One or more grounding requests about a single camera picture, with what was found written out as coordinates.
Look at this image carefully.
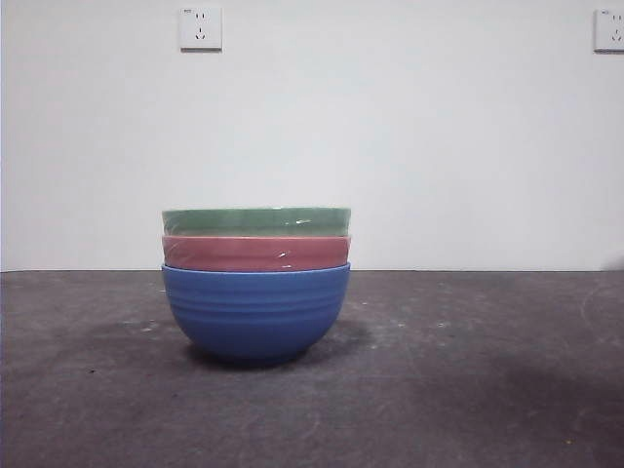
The green ribbed bowl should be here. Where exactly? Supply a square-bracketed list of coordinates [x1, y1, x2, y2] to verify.
[161, 206, 353, 242]

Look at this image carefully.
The red ribbed bowl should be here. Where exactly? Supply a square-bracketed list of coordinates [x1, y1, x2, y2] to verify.
[161, 233, 353, 273]

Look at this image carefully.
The blue ribbed bowl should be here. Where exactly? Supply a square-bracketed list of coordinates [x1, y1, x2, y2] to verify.
[160, 262, 352, 369]

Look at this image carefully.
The white wall socket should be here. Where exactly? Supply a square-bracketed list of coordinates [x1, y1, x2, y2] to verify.
[179, 6, 224, 54]
[593, 8, 624, 55]

